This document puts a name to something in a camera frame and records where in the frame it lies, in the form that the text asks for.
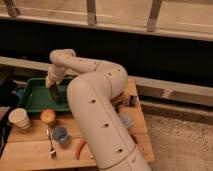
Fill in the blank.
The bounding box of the dark brush with bristles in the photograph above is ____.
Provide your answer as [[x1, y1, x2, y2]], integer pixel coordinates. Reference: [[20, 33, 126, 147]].
[[111, 95, 137, 112]]

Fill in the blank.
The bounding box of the green plastic tray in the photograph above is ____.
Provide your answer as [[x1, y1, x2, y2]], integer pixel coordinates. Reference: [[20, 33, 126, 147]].
[[18, 78, 71, 114]]

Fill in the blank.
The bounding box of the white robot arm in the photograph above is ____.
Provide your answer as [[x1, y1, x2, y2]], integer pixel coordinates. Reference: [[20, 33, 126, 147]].
[[46, 49, 151, 171]]

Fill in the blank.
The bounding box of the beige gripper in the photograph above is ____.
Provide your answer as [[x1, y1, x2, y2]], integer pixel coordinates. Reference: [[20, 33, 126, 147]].
[[45, 74, 64, 102]]

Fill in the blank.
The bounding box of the blue small cup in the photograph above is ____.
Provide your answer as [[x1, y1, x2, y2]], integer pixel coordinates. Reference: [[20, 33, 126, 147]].
[[52, 126, 68, 144]]

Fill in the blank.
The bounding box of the silver metal fork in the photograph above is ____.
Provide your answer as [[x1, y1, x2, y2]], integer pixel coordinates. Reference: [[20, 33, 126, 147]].
[[46, 129, 57, 160]]

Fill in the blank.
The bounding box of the orange carrot toy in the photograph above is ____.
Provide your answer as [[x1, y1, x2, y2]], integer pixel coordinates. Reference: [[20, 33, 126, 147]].
[[75, 138, 86, 160]]

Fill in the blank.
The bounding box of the black object at left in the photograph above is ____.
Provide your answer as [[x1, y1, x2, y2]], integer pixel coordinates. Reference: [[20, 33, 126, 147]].
[[0, 67, 17, 156]]

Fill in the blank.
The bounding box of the red yellow apple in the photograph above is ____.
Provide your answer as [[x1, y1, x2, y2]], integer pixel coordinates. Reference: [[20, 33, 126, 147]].
[[40, 109, 56, 124]]

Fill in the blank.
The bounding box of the white paper cup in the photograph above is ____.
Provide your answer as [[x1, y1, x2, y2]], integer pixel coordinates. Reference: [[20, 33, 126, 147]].
[[8, 108, 31, 129]]

